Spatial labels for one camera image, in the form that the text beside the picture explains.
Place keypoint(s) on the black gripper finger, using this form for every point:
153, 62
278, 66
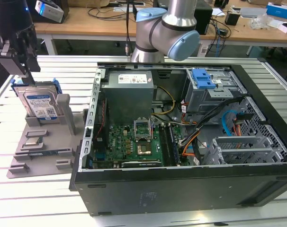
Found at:
27, 52

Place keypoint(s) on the hard disk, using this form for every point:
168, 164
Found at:
37, 99

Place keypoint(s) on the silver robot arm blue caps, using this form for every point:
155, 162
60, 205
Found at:
157, 30

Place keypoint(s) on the grey metal disk bay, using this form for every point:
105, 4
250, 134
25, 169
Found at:
240, 142

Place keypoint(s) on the white device with blue end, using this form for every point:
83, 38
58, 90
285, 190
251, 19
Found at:
50, 10

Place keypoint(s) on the wooden desk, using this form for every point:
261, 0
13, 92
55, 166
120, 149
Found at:
86, 28

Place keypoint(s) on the silver CPU chip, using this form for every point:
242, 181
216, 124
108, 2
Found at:
33, 141

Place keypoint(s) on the grey plastic parts rack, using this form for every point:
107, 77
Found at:
51, 146

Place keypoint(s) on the loose RAM stick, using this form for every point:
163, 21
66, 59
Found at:
44, 153

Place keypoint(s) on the white keyboard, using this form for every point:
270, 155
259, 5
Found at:
124, 9

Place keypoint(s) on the black case fan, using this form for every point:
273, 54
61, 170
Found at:
105, 127

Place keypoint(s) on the grey power supply box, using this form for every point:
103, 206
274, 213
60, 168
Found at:
127, 99

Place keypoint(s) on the green motherboard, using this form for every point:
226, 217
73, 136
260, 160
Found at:
119, 142

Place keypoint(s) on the CPU socket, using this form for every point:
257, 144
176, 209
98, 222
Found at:
143, 149

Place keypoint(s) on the black graphics card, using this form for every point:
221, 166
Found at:
141, 163

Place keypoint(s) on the installed black RAM stick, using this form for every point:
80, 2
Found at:
174, 146

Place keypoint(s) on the black computer tower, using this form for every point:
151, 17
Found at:
205, 19

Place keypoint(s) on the grey metal drive cage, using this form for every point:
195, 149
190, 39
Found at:
205, 99

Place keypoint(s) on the black open PC case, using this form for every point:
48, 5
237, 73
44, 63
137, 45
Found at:
181, 189

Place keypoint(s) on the small black container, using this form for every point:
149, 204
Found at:
232, 19

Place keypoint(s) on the grey flat box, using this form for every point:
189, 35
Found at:
252, 11

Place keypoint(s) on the clear plastic bag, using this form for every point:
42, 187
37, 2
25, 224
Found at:
262, 21

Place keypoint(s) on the blue cardboard box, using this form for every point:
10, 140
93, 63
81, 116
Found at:
280, 10

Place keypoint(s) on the small white open box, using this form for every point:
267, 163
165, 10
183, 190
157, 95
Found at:
284, 28

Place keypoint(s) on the blue plastic bay bracket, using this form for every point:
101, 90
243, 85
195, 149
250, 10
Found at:
201, 80

